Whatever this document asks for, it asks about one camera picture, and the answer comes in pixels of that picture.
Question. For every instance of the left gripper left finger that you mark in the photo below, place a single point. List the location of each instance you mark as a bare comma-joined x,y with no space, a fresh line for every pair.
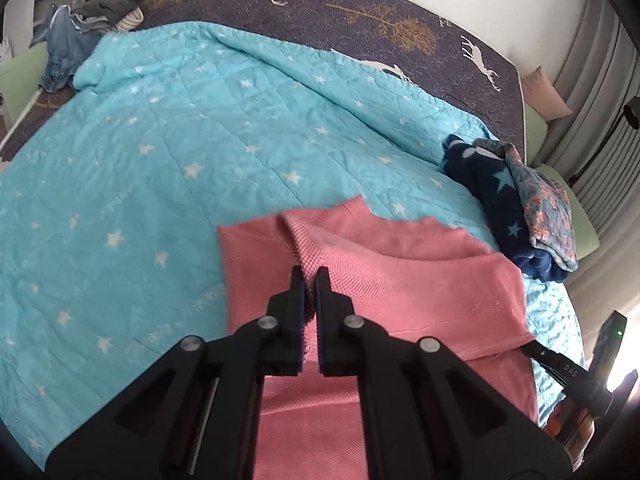
194,413

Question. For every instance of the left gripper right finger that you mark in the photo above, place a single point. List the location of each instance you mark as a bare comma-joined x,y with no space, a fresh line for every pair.
425,413

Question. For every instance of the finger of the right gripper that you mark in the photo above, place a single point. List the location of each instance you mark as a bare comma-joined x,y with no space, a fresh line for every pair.
578,384

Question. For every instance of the pink knit sweater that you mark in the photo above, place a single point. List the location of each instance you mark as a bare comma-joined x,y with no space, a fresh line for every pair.
414,278

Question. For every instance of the grey crumpled clothes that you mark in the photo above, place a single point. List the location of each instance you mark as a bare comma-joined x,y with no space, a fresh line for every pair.
107,15

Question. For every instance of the person right hand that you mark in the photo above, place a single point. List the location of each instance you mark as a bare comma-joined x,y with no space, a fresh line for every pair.
583,433

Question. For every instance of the green cushion near right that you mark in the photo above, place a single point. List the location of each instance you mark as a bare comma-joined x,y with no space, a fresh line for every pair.
587,240

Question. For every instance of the green cushion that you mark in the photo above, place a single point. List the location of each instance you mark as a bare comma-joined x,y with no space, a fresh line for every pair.
20,78
536,130
587,240

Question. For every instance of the floral folded garment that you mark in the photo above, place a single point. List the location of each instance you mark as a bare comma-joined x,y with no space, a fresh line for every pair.
545,203

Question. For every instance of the turquoise star quilt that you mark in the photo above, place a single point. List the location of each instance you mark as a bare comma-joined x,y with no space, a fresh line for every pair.
109,216

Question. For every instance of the navy star fleece garment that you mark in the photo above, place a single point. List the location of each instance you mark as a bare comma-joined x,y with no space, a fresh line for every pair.
488,178

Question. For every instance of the green cushion far right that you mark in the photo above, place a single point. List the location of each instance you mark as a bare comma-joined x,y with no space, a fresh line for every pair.
536,130

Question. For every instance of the pink pillow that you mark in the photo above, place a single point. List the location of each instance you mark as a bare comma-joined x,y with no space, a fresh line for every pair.
541,96

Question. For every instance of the grey window curtain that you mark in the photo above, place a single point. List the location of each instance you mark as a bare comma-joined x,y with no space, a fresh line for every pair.
596,151

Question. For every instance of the green cushion left side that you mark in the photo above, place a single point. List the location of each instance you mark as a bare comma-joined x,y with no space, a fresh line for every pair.
20,78

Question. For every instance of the blue denim jeans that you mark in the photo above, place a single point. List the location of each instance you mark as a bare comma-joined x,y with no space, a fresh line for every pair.
67,46

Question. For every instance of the dark deer-print bed sheet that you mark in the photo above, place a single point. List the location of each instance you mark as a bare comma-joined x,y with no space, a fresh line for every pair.
410,42

